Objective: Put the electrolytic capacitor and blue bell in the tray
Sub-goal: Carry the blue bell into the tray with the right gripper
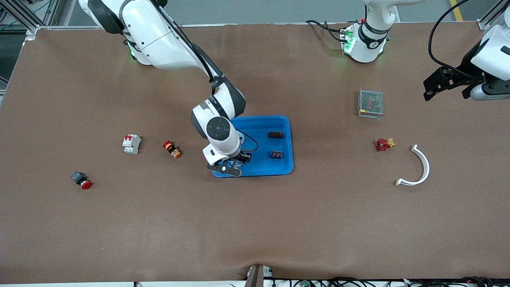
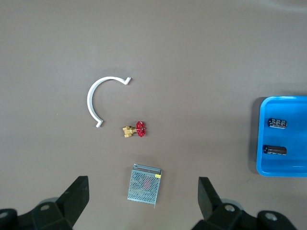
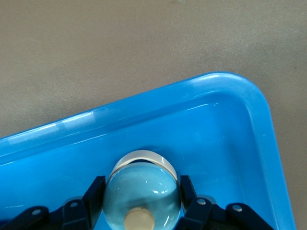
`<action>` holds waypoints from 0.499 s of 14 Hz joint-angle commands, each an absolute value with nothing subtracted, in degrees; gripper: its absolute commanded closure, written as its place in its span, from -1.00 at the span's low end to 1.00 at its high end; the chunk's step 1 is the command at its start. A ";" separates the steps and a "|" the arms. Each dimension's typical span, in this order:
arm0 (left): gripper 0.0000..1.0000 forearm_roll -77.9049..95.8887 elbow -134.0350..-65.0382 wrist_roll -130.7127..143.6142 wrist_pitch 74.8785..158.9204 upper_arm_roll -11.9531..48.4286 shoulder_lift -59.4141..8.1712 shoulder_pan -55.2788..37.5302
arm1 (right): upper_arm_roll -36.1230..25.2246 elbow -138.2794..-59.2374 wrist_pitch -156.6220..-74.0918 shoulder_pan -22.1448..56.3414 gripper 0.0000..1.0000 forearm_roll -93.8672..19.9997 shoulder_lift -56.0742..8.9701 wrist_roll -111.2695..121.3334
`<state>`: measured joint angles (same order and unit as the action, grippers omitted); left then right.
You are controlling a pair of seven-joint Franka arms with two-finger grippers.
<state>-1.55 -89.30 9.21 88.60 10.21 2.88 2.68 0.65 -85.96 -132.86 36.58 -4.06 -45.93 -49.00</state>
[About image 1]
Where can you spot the yellow red emergency stop button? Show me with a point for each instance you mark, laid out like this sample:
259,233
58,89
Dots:
172,150

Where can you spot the brown table mat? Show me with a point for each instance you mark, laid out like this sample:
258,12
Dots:
255,223

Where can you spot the aluminium frame profile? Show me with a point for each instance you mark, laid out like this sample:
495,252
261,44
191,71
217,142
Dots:
32,30
483,24

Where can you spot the grey metal bracket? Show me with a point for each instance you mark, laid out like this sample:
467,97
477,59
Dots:
258,277

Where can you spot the black electrolytic capacitor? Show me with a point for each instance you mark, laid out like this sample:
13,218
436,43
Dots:
277,154

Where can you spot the dark brown electrolytic capacitor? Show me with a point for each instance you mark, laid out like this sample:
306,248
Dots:
275,134

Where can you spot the red mushroom push button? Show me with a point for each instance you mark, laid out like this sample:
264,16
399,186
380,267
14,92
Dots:
81,179

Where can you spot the metal mesh power supply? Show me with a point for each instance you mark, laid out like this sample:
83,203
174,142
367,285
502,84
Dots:
370,103

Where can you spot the white curved plastic piece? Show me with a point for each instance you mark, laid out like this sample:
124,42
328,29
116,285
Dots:
427,167

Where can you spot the white circuit breaker red switch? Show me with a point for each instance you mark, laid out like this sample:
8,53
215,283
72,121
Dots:
131,144

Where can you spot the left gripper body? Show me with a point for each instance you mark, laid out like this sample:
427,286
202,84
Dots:
468,68

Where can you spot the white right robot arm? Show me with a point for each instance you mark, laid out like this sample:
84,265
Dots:
159,36

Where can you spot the blue plastic tray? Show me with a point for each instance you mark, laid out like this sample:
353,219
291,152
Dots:
271,167

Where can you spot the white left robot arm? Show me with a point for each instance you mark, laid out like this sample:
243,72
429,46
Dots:
368,44

